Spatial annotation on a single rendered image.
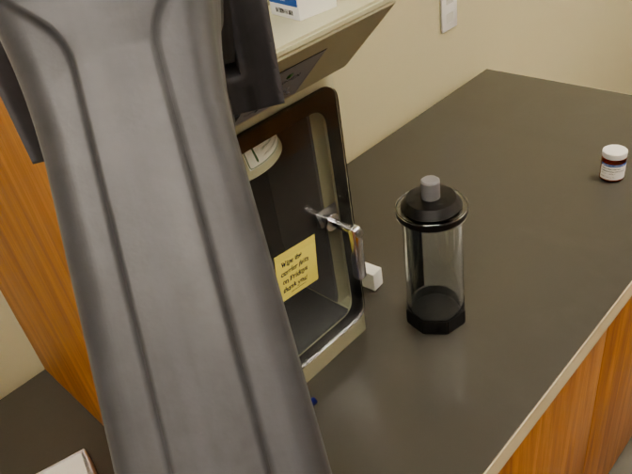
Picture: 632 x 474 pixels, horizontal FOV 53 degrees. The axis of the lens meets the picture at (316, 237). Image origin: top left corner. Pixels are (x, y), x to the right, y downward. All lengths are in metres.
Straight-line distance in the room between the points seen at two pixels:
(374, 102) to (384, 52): 0.12
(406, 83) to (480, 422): 1.02
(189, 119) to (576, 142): 1.48
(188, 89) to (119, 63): 0.02
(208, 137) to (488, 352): 0.93
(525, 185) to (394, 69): 0.47
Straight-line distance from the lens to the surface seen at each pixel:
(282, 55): 0.62
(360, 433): 0.96
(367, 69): 1.60
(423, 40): 1.77
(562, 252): 1.26
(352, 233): 0.87
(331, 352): 1.05
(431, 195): 0.95
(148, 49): 0.16
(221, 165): 0.15
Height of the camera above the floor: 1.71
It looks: 36 degrees down
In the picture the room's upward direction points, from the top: 10 degrees counter-clockwise
